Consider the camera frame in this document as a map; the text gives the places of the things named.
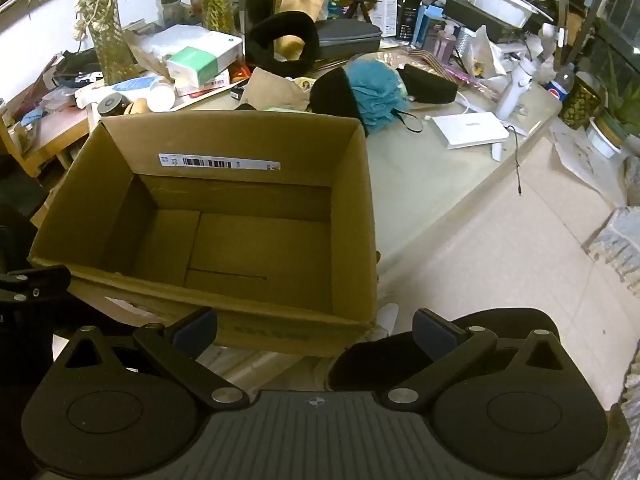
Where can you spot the white power bank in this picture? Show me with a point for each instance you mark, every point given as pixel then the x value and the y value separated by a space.
pixel 470 130

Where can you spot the white product box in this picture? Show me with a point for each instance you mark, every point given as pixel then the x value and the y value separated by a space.
pixel 390 10

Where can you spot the blue product box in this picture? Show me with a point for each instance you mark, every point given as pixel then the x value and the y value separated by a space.
pixel 425 25

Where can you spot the black neck pillow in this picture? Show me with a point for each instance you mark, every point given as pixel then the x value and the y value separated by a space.
pixel 260 35

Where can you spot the black sleep mask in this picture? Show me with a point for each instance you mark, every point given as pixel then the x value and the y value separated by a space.
pixel 430 87

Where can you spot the white tube blue label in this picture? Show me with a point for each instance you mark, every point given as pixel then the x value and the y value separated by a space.
pixel 125 87

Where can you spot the white plant pot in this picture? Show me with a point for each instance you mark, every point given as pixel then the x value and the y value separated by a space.
pixel 605 140

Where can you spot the white round jar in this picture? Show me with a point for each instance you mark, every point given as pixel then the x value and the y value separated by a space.
pixel 161 97

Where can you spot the wooden stick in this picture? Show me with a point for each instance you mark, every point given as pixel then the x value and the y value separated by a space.
pixel 563 10

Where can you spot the black electronic box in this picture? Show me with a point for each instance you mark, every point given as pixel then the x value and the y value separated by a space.
pixel 475 17

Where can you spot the pink soap pump bottle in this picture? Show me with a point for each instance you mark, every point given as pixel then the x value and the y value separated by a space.
pixel 445 45

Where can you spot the white phone gimbal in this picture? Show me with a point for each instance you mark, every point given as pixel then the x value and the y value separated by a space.
pixel 515 87

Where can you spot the brown cardboard box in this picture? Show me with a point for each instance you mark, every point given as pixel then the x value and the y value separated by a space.
pixel 260 240

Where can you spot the black product box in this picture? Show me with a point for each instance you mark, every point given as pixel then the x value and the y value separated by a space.
pixel 409 20

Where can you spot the brown cloth pouch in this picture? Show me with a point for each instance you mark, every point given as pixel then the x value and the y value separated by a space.
pixel 272 90

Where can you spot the white plastic food container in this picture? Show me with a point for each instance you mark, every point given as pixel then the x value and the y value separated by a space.
pixel 500 0

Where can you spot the teal bath loofah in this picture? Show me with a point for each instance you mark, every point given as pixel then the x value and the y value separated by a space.
pixel 377 90

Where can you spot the white plastic bag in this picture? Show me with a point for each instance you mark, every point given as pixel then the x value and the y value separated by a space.
pixel 480 47

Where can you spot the black thermos bottle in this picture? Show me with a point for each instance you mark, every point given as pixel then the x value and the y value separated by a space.
pixel 260 5

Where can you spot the gold patterned plant pot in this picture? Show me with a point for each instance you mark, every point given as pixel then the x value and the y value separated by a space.
pixel 580 105

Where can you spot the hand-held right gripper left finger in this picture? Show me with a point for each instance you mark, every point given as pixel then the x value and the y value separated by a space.
pixel 197 334

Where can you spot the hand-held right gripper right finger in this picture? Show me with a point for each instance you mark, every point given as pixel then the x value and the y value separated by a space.
pixel 436 332

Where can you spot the crumpled paper sheet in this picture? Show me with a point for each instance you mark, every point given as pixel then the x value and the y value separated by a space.
pixel 580 155

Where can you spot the wooden side table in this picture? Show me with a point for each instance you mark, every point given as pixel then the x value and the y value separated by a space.
pixel 50 135

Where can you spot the black cloth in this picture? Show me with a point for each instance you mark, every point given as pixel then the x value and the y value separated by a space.
pixel 80 62

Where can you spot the black round lid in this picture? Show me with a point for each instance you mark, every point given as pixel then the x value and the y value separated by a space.
pixel 114 106

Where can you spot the brown paper bag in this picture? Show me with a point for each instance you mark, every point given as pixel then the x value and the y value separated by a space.
pixel 302 0

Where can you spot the grey patterned mat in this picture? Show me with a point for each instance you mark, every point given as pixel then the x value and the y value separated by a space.
pixel 620 245

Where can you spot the cola bottle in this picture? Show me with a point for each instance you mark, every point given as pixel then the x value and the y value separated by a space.
pixel 561 90

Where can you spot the pink translucent tube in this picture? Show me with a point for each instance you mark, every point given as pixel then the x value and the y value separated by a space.
pixel 472 80

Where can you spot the grey zip case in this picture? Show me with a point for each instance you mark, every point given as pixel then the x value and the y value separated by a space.
pixel 350 40

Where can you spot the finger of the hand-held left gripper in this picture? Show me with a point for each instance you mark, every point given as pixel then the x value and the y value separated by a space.
pixel 40 282

